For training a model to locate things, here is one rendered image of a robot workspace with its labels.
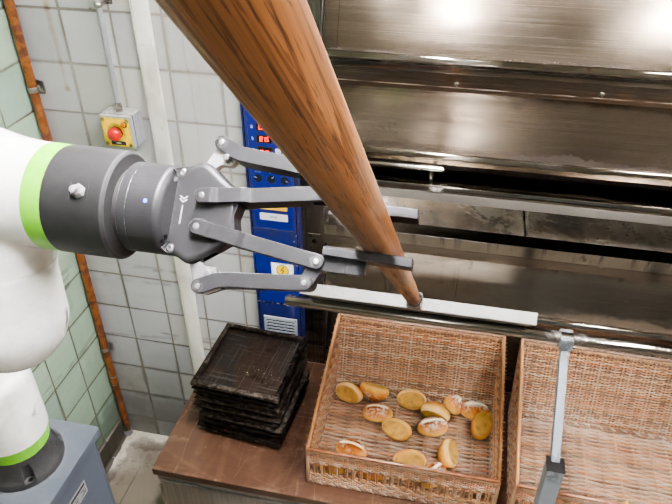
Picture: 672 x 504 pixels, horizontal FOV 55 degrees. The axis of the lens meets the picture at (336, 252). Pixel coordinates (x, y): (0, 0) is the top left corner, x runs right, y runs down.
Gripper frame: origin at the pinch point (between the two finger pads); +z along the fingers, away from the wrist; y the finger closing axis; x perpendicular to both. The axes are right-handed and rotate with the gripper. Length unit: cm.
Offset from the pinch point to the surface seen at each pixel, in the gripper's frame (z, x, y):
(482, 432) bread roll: 25, -160, 35
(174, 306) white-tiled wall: -87, -172, 11
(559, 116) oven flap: 31, -118, -53
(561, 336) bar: 37, -115, 3
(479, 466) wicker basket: 25, -156, 45
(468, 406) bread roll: 20, -167, 29
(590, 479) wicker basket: 58, -158, 43
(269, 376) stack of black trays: -42, -145, 27
